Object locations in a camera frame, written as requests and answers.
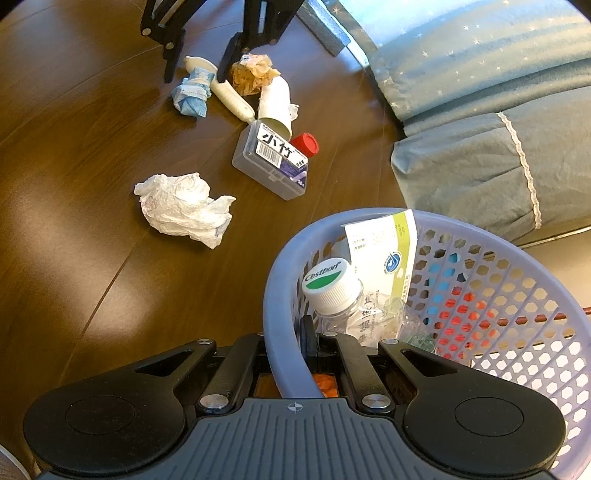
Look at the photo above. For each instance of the blue star curtain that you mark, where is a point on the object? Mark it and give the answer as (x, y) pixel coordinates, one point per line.
(461, 69)

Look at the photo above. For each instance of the red bottle cap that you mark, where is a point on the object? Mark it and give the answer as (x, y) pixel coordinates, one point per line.
(305, 144)

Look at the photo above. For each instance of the white paper cup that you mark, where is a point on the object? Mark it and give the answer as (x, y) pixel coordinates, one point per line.
(274, 101)

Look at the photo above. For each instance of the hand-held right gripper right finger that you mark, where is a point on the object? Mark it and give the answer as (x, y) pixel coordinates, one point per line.
(307, 337)

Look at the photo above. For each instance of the white tissue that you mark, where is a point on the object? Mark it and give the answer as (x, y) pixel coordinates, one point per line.
(180, 207)

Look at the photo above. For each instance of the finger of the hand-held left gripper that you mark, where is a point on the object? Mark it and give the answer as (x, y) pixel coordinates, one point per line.
(168, 55)
(226, 55)

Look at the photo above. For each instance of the white green medicine box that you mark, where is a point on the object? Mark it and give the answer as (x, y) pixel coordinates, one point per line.
(383, 258)

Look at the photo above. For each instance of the clear plastic box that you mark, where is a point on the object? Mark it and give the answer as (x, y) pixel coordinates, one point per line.
(258, 161)

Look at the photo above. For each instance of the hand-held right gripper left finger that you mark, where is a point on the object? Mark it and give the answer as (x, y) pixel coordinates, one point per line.
(240, 364)

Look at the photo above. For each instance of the brown paper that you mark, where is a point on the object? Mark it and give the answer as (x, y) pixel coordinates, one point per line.
(254, 74)

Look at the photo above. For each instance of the orange plastic bag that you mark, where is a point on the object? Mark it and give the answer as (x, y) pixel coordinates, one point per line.
(325, 385)

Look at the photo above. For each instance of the lavender plastic mesh basket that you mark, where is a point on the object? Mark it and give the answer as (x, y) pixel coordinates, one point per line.
(277, 314)

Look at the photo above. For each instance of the cream rounded plastic piece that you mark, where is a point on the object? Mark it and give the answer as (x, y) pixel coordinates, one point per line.
(198, 63)

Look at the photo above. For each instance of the blue face mask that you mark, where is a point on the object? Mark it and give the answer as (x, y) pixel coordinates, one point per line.
(189, 99)

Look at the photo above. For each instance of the white tube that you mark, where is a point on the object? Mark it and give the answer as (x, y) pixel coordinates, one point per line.
(231, 101)

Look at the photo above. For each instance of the clear plastic bottle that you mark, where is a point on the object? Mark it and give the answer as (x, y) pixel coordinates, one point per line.
(330, 286)

